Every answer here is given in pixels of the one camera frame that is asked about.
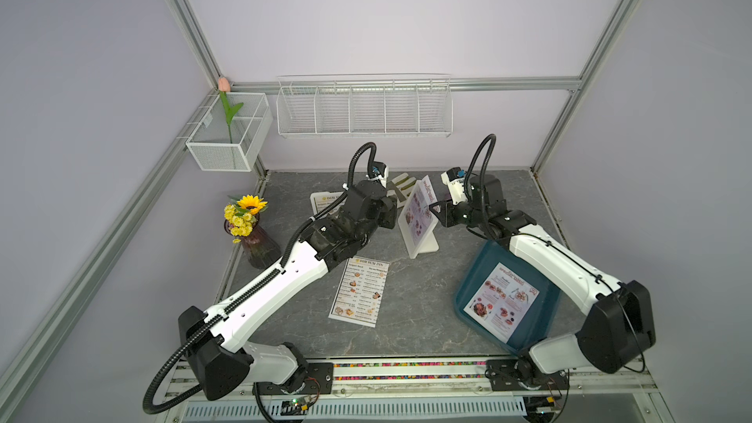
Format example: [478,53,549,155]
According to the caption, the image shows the white menu holder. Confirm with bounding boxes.
[309,191,343,215]
[398,175,439,259]

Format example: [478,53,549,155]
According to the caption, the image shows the special menu sheet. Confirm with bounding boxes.
[403,175,438,247]
[462,262,541,344]

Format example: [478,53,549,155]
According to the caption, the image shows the dim sum menu sheet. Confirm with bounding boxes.
[328,257,391,328]

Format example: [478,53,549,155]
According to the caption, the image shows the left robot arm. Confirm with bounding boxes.
[180,178,397,401]

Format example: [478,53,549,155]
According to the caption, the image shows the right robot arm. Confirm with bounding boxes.
[430,168,657,384]

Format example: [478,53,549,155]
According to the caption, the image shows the teal plastic tray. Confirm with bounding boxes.
[454,241,561,354]

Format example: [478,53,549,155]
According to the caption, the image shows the yellow sunflower bouquet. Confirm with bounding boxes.
[223,195,268,244]

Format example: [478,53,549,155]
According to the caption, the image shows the small white mesh basket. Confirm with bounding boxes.
[186,92,273,172]

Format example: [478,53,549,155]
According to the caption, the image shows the pink artificial tulip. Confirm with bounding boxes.
[217,76,244,144]

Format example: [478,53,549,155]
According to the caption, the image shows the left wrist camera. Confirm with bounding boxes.
[366,161,389,188]

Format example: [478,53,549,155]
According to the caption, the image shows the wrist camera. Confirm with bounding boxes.
[366,161,389,188]
[441,166,467,205]

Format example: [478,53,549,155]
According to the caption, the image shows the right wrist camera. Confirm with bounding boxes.
[441,166,467,205]

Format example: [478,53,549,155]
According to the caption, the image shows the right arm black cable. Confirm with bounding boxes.
[462,133,646,374]

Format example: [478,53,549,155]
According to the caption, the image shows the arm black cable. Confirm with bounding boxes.
[462,133,646,374]
[142,141,378,415]

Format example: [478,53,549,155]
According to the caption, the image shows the long white wire basket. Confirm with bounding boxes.
[276,74,454,138]

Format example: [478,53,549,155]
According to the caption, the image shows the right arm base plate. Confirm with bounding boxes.
[484,358,569,391]

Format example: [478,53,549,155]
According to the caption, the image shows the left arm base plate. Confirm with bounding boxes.
[258,362,334,396]

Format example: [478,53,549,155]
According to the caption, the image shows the aluminium front rail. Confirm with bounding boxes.
[159,356,675,422]

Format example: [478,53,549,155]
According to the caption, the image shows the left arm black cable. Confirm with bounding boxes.
[142,141,378,415]

